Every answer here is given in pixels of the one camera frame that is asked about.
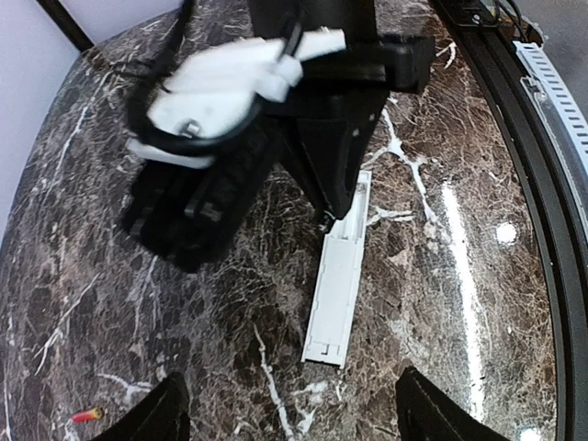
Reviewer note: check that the red battery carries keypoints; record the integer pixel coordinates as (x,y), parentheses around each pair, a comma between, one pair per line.
(93,414)

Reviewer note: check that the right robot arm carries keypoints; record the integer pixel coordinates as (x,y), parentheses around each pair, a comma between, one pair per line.
(357,20)

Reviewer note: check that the white battery cover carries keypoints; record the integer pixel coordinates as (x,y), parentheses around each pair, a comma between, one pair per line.
(337,285)

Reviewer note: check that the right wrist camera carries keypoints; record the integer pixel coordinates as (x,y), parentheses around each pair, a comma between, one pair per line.
(189,217)

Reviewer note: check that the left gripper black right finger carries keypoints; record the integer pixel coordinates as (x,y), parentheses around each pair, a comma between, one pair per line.
(426,413)

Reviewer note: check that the left black frame post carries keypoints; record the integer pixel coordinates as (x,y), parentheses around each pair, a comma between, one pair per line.
(66,24)

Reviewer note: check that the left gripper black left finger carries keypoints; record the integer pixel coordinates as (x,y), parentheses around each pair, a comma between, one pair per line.
(161,415)

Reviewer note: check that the grey slotted cable duct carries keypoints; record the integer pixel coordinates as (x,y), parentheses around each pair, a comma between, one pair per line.
(559,96)

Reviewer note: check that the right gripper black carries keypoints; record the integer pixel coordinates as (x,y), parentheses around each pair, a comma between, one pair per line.
(329,118)

